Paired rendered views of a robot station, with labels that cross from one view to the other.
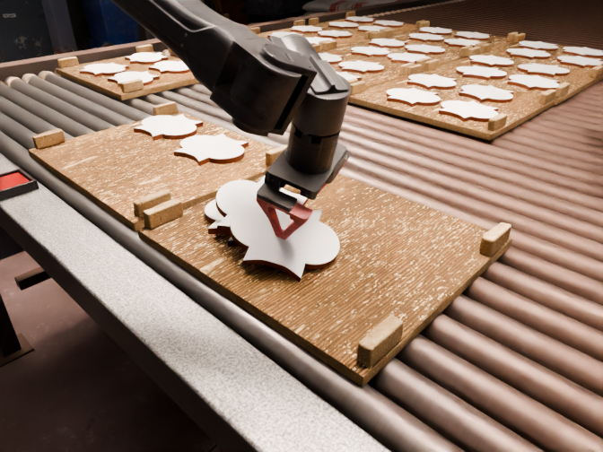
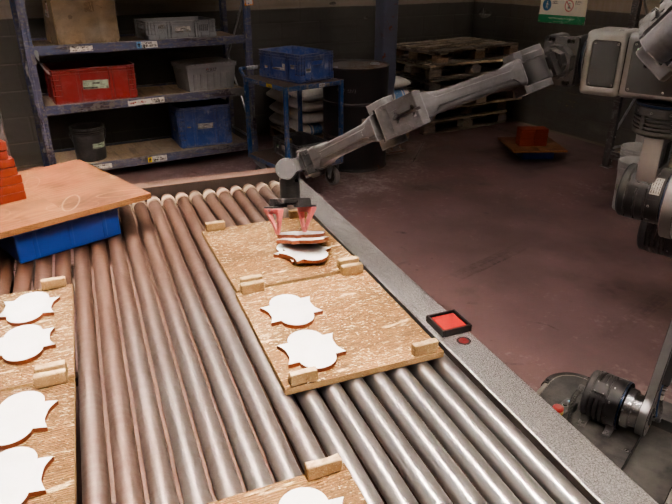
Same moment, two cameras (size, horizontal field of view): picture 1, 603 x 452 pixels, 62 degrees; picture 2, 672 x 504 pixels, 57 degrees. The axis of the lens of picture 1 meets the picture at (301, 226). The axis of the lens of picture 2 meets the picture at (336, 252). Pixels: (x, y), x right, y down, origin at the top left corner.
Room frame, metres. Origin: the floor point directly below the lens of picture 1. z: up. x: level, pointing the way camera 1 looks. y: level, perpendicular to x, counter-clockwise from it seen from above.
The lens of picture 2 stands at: (2.02, 0.77, 1.68)
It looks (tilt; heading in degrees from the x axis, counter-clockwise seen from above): 25 degrees down; 204
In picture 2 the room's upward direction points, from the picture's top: straight up
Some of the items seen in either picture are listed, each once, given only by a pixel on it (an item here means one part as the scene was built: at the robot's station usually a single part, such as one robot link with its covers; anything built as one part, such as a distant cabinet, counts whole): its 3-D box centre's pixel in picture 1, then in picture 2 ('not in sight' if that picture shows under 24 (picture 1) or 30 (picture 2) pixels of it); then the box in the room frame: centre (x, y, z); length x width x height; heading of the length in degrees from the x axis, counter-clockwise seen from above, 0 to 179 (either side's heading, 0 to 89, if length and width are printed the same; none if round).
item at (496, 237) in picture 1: (495, 239); (215, 225); (0.58, -0.26, 0.95); 0.06 x 0.02 x 0.03; 137
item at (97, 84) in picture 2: not in sight; (90, 80); (-1.99, -3.24, 0.78); 0.66 x 0.45 x 0.28; 143
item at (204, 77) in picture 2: not in sight; (204, 74); (-2.76, -2.63, 0.76); 0.50 x 0.36 x 0.24; 149
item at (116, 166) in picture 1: (161, 157); (331, 322); (0.91, 0.27, 0.93); 0.41 x 0.35 x 0.02; 45
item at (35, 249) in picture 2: not in sight; (49, 219); (0.78, -0.72, 0.97); 0.31 x 0.31 x 0.10; 68
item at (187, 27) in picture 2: not in sight; (175, 28); (-2.58, -2.76, 1.16); 0.60 x 0.40 x 0.15; 146
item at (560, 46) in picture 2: not in sight; (554, 62); (0.34, 0.63, 1.45); 0.09 x 0.08 x 0.12; 73
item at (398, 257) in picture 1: (322, 238); (277, 249); (0.62, -0.03, 0.93); 0.41 x 0.35 x 0.02; 47
